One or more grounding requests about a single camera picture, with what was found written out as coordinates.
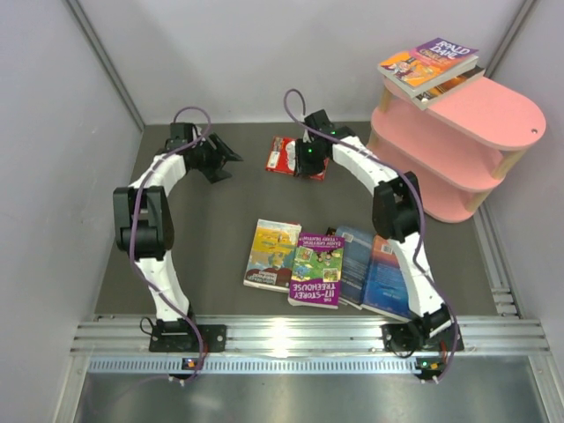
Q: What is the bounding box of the red 13-storey treehouse book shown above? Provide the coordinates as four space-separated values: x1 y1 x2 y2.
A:
265 136 303 177

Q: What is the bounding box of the yellow illustrated paperback book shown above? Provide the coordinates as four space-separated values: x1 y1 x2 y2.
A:
243 219 302 293

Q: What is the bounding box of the dark brown paperback book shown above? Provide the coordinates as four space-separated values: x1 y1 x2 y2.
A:
412 65 486 110

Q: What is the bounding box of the Roald Dahl Charlie book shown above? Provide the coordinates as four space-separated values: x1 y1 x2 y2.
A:
378 38 479 98

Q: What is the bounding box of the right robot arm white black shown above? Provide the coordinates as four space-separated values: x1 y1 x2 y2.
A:
293 109 459 355

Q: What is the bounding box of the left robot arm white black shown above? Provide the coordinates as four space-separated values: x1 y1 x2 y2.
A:
113 122 241 353

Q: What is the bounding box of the purple 117-storey treehouse book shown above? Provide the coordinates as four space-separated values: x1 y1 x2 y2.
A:
287 233 345 309

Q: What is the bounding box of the pink three-tier shelf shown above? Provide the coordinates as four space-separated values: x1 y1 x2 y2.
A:
368 77 546 223

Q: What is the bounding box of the blue orange paperback book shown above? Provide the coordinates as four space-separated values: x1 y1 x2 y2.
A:
360 235 411 322

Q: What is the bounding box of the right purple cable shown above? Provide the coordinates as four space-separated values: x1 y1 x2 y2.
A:
283 88 462 385

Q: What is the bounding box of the aluminium mounting rail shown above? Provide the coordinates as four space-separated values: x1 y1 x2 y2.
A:
70 315 550 358

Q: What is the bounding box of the perforated cable duct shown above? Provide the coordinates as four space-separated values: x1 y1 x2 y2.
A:
88 356 444 375

